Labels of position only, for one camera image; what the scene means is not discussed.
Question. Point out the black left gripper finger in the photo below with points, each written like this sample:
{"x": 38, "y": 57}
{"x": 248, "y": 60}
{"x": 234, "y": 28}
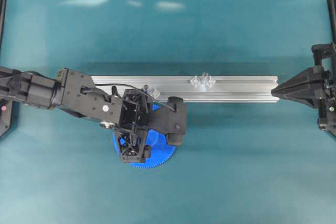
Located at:
{"x": 149, "y": 99}
{"x": 132, "y": 144}

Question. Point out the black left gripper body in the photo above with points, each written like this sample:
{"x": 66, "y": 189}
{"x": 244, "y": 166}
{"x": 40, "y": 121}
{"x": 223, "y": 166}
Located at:
{"x": 78, "y": 96}

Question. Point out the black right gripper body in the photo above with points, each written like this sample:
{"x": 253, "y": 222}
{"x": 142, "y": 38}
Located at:
{"x": 325, "y": 96}

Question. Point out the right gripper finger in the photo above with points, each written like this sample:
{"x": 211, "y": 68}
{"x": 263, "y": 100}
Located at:
{"x": 308, "y": 80}
{"x": 303, "y": 96}

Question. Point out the large blue plastic gear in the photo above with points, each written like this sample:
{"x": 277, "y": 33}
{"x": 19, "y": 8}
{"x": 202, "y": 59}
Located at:
{"x": 157, "y": 153}

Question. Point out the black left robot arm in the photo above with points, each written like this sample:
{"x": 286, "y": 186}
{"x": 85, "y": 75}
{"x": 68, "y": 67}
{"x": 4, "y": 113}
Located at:
{"x": 33, "y": 89}

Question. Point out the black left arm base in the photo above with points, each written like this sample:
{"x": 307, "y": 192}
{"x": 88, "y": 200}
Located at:
{"x": 6, "y": 116}

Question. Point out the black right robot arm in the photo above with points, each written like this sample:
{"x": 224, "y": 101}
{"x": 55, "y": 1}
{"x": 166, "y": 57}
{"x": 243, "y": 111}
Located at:
{"x": 314, "y": 87}

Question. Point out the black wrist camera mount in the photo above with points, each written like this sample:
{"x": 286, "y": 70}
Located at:
{"x": 171, "y": 123}

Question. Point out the clear plastic shaft bracket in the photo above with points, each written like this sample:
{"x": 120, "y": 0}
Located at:
{"x": 204, "y": 83}

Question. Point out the silver aluminium extrusion rail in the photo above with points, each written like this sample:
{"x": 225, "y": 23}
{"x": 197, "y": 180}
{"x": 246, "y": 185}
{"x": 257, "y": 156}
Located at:
{"x": 230, "y": 89}

